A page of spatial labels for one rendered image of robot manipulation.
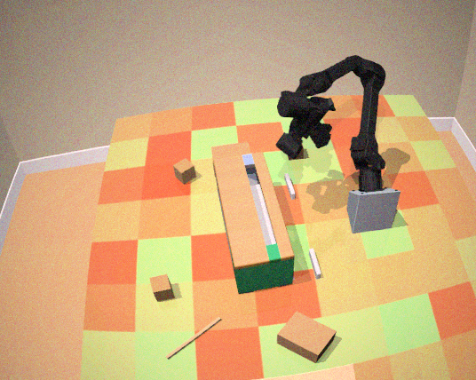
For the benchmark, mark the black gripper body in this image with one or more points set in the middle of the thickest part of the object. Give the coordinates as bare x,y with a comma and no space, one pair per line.
291,144

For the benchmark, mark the tan thin stick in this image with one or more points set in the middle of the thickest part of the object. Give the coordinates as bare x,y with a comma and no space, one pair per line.
193,338

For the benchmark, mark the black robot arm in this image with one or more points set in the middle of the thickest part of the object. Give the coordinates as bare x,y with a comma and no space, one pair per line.
364,147

